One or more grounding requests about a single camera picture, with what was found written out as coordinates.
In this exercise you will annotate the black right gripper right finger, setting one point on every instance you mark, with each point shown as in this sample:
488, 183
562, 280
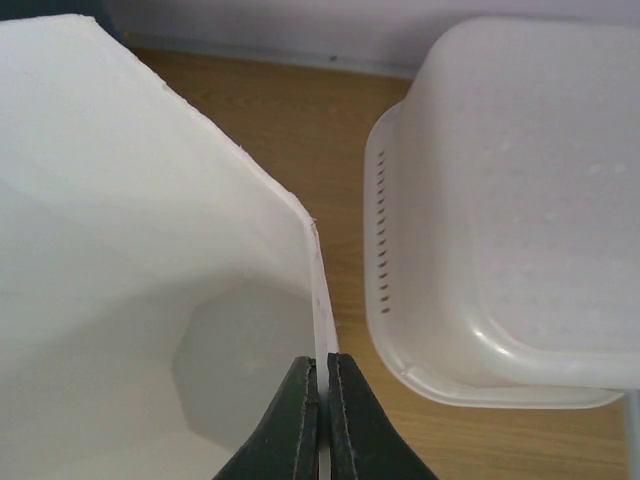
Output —
363, 442

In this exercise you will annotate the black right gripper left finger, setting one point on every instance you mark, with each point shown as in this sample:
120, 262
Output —
285, 444

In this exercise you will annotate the white faceted bin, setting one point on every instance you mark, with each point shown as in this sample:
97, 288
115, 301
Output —
156, 282

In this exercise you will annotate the translucent white plastic tub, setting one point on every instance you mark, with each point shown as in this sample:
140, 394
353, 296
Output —
501, 218

